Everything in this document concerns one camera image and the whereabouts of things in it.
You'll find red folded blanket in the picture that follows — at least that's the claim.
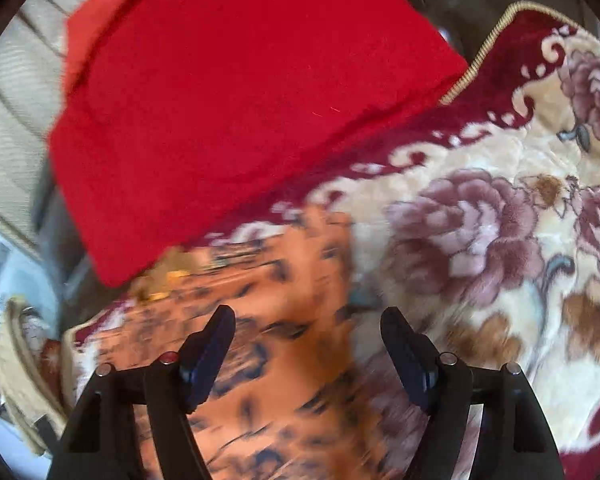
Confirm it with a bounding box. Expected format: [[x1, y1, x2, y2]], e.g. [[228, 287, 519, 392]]
[[47, 0, 470, 288]]

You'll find beige quilted cloth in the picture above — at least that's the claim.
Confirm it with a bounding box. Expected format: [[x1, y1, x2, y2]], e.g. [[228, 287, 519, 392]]
[[0, 296, 78, 457]]

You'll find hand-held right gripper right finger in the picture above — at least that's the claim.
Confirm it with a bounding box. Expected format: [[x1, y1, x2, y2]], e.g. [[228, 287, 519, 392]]
[[380, 306, 566, 480]]

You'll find orange floral blouse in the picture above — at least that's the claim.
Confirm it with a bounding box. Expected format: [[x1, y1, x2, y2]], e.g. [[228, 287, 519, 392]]
[[77, 205, 433, 480]]

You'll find floral plush blanket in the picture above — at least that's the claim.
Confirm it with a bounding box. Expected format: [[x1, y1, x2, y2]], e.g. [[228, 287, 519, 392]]
[[62, 2, 600, 480]]

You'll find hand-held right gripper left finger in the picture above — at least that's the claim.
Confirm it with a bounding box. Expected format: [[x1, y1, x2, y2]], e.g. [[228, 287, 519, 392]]
[[45, 305, 237, 480]]

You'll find dotted beige curtain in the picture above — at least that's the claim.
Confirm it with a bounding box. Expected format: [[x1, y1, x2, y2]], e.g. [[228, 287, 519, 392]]
[[0, 0, 148, 263]]

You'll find red cushion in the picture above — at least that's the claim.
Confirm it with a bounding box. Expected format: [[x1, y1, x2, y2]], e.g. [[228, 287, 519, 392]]
[[62, 0, 191, 96]]

